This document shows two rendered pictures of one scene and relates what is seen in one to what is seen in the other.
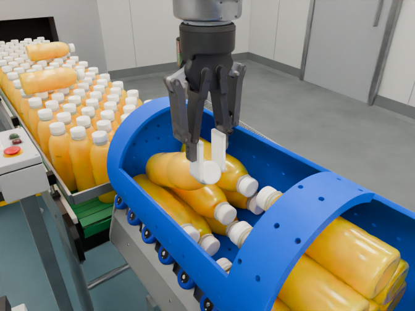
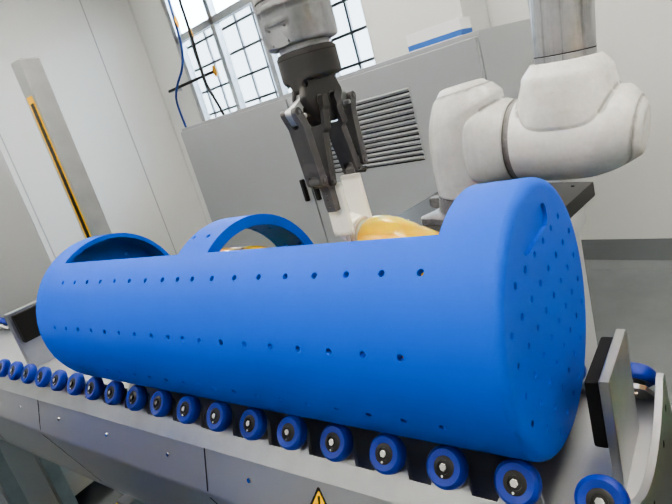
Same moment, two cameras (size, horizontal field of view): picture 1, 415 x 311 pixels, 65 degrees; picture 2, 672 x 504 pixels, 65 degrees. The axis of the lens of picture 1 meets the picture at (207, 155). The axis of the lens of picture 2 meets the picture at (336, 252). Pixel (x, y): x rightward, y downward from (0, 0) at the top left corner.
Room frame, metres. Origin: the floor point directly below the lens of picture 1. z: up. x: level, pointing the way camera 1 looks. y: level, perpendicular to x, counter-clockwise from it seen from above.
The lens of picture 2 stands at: (1.12, -0.18, 1.36)
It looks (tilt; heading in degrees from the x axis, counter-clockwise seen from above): 16 degrees down; 167
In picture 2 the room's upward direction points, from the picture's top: 16 degrees counter-clockwise
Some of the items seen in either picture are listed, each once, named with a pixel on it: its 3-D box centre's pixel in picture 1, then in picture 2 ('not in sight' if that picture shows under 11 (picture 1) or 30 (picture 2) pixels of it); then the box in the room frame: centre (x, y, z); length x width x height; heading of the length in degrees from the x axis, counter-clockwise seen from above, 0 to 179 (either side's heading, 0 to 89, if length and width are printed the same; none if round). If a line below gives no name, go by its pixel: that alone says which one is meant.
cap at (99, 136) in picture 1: (99, 137); not in sight; (0.77, 0.28, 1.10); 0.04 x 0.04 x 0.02
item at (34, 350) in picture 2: not in sight; (38, 332); (-0.33, -0.67, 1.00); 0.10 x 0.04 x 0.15; 127
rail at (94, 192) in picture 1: (142, 174); not in sight; (0.79, 0.19, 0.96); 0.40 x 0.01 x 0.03; 127
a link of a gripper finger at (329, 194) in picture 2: (226, 132); (324, 194); (0.48, -0.03, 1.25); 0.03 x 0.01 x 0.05; 127
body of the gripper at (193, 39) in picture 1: (207, 56); (315, 85); (0.46, 0.00, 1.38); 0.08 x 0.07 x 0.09; 127
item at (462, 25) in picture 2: not in sight; (439, 35); (-1.00, 0.98, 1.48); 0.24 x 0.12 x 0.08; 38
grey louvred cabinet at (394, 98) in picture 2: not in sight; (353, 213); (-1.71, 0.61, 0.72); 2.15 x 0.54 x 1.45; 30
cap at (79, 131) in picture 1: (78, 132); not in sight; (0.80, 0.35, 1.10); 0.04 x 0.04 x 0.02
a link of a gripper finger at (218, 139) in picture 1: (218, 150); (338, 209); (0.47, -0.02, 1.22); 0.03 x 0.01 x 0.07; 37
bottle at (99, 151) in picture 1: (105, 169); not in sight; (0.77, 0.28, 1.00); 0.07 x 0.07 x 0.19
